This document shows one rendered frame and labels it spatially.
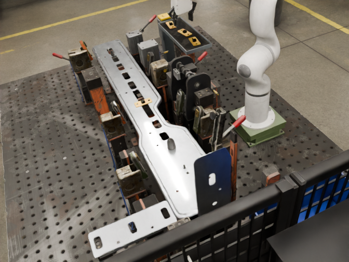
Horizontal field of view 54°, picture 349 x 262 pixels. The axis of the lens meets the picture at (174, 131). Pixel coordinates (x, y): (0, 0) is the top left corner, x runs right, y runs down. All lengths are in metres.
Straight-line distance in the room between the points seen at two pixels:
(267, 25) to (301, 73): 2.17
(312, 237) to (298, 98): 2.69
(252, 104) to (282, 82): 1.78
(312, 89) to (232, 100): 1.47
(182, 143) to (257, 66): 0.46
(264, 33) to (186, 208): 0.78
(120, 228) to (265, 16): 0.97
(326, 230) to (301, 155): 1.14
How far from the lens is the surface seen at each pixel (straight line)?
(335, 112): 3.22
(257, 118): 1.78
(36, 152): 2.05
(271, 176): 1.04
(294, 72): 3.64
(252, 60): 1.53
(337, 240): 0.68
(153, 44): 1.88
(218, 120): 1.23
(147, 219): 1.20
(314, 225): 0.69
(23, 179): 1.94
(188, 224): 0.53
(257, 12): 1.47
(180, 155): 1.37
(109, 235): 1.20
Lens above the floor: 2.00
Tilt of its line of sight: 43 degrees down
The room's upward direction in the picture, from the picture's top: 8 degrees counter-clockwise
